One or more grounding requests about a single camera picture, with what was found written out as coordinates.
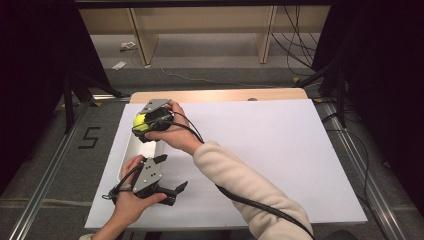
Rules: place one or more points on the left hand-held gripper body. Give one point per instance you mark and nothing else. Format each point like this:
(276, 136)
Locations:
(146, 178)

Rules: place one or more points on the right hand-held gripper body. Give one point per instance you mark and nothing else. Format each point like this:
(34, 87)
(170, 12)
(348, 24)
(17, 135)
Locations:
(156, 116)

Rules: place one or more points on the yellow tennis ball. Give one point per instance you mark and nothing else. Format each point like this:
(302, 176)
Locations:
(140, 122)

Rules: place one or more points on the white tray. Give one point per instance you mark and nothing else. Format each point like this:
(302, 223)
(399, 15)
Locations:
(140, 150)

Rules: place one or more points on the person's right hand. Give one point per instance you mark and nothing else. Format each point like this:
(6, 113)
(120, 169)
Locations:
(180, 133)

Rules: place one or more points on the person's left hand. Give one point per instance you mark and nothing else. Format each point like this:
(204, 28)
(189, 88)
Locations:
(128, 206)

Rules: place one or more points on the white paper scrap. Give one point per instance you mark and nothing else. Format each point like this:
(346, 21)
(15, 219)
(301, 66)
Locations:
(119, 65)

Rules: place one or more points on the small white packet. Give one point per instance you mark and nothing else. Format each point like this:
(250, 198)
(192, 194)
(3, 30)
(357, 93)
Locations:
(128, 46)

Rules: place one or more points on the black metal stand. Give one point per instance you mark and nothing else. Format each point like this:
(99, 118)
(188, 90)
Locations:
(340, 93)
(68, 100)

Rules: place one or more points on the white board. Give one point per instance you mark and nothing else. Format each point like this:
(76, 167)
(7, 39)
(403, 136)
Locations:
(266, 150)

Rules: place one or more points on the beige wooden shelf unit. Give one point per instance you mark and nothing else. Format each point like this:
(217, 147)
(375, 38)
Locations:
(200, 20)

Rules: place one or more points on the black curtain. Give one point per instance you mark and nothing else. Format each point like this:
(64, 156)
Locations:
(383, 66)
(33, 66)

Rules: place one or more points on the aluminium floor rail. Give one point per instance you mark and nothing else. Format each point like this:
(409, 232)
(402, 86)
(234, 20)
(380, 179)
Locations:
(366, 183)
(43, 186)

